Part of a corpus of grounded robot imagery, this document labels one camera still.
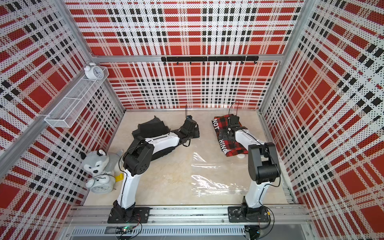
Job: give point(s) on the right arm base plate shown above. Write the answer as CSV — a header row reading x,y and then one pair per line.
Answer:
x,y
243,214

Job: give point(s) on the white alarm clock on floor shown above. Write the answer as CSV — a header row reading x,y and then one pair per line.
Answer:
x,y
101,184

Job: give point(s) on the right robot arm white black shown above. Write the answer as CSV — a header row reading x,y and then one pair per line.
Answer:
x,y
263,166

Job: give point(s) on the white alarm clock on shelf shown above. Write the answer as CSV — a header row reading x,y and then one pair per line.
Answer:
x,y
93,71

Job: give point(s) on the electronics board with cables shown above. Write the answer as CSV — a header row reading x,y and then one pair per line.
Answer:
x,y
124,233

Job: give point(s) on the black hook rail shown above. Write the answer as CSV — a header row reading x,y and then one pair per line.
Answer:
x,y
211,59

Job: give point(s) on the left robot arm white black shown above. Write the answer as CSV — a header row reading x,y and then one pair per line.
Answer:
x,y
133,171

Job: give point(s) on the red black plaid shirt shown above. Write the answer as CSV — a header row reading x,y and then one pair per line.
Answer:
x,y
228,144

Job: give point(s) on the white wire mesh shelf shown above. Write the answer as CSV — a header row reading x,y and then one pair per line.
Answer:
x,y
69,108

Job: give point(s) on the yellow small block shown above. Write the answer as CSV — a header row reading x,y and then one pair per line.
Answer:
x,y
120,177

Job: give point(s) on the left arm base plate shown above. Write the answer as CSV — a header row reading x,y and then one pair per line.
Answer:
x,y
134,214

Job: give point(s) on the grey husky plush toy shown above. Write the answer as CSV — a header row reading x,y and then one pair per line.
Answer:
x,y
100,162

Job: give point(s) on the aluminium mounting rail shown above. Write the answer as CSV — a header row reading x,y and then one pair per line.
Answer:
x,y
85,216

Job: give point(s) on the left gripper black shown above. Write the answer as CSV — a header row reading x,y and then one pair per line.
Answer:
x,y
196,129

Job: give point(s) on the clear plastic vacuum bag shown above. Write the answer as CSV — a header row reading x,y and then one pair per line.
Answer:
x,y
215,174

